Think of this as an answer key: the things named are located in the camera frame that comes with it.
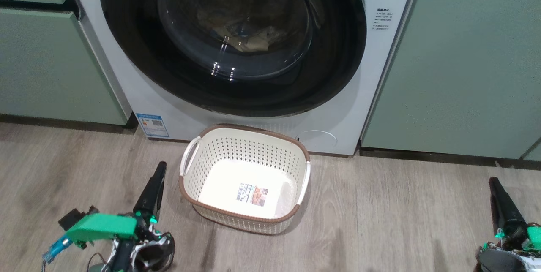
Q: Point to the cream yellow blue cloth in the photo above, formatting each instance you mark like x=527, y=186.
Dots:
x=253, y=44

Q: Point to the round washing machine door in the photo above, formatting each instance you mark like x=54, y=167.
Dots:
x=127, y=31

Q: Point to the dark cabinet baseboard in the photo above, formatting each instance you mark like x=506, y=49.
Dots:
x=422, y=156
x=63, y=122

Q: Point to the printed text sticker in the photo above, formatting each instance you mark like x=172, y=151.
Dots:
x=382, y=19

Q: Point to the white front-load washing machine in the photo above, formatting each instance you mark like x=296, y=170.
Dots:
x=139, y=94

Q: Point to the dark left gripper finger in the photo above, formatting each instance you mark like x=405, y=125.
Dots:
x=152, y=196

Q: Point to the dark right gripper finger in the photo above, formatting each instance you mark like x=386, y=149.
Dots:
x=507, y=215

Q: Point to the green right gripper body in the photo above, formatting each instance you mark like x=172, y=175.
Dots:
x=534, y=238

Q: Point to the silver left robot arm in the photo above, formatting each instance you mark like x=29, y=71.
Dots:
x=148, y=251

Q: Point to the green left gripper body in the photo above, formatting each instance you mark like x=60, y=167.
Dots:
x=101, y=226

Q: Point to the cream basket with brown rim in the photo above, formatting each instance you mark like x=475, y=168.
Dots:
x=253, y=145

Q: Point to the blue energy label sticker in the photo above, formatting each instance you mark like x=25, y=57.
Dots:
x=153, y=126

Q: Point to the printed label sticker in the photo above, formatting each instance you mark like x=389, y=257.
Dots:
x=252, y=195

